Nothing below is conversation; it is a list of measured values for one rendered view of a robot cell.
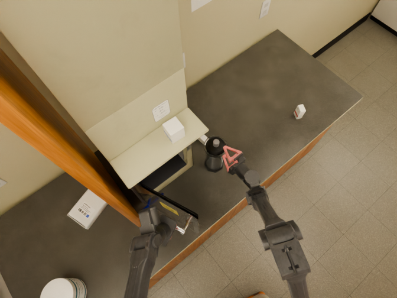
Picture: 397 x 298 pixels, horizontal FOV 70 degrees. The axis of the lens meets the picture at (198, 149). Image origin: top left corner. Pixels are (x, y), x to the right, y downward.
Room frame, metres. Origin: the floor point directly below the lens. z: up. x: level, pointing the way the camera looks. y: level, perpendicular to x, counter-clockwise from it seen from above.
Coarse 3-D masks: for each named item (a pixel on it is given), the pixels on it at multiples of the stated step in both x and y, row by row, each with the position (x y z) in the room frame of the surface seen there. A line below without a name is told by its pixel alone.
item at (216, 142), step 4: (208, 140) 0.56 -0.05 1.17; (212, 140) 0.56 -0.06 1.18; (216, 140) 0.54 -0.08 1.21; (220, 140) 0.56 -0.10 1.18; (208, 144) 0.54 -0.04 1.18; (212, 144) 0.54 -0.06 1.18; (216, 144) 0.52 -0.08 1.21; (220, 144) 0.54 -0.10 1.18; (224, 144) 0.54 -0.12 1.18; (208, 148) 0.52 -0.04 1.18; (212, 148) 0.52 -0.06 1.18; (216, 148) 0.52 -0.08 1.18; (220, 148) 0.52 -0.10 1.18; (212, 152) 0.50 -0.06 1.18; (216, 152) 0.50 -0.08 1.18; (220, 152) 0.50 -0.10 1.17
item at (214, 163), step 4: (212, 136) 0.59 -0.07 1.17; (216, 136) 0.59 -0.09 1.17; (224, 140) 0.56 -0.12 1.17; (204, 144) 0.55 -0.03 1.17; (204, 148) 0.53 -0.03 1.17; (208, 152) 0.51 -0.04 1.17; (208, 156) 0.51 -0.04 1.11; (212, 156) 0.49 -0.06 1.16; (216, 156) 0.49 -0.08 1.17; (208, 160) 0.51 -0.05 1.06; (212, 160) 0.50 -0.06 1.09; (216, 160) 0.49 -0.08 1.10; (220, 160) 0.50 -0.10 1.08; (208, 164) 0.51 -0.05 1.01; (212, 164) 0.49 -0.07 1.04; (216, 164) 0.49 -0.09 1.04; (220, 164) 0.50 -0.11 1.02; (212, 168) 0.49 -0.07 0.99; (216, 168) 0.49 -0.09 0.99
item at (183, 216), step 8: (136, 184) 0.30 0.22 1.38; (144, 192) 0.29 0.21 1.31; (152, 192) 0.27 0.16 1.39; (144, 200) 0.32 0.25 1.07; (152, 200) 0.28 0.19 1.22; (160, 200) 0.25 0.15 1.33; (168, 200) 0.24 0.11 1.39; (160, 208) 0.27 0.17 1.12; (176, 208) 0.22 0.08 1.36; (168, 216) 0.26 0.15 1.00; (176, 216) 0.23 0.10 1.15; (184, 216) 0.20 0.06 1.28; (192, 216) 0.18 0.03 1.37; (184, 224) 0.21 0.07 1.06; (192, 224) 0.19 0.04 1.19
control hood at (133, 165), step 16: (192, 112) 0.51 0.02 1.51; (160, 128) 0.45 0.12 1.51; (192, 128) 0.45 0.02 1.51; (144, 144) 0.39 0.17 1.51; (160, 144) 0.39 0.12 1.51; (176, 144) 0.39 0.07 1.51; (112, 160) 0.34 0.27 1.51; (128, 160) 0.34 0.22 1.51; (144, 160) 0.34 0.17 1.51; (160, 160) 0.34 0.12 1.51; (128, 176) 0.29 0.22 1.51; (144, 176) 0.29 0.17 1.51
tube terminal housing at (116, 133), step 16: (176, 80) 0.51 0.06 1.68; (144, 96) 0.45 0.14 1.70; (160, 96) 0.48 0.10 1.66; (176, 96) 0.51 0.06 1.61; (128, 112) 0.41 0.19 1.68; (144, 112) 0.44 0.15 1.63; (176, 112) 0.50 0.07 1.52; (96, 128) 0.36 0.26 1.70; (112, 128) 0.38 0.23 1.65; (128, 128) 0.40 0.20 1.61; (144, 128) 0.43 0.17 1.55; (96, 144) 0.34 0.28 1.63; (112, 144) 0.36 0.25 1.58; (128, 144) 0.39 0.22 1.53; (192, 160) 0.53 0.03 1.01; (176, 176) 0.47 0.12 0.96
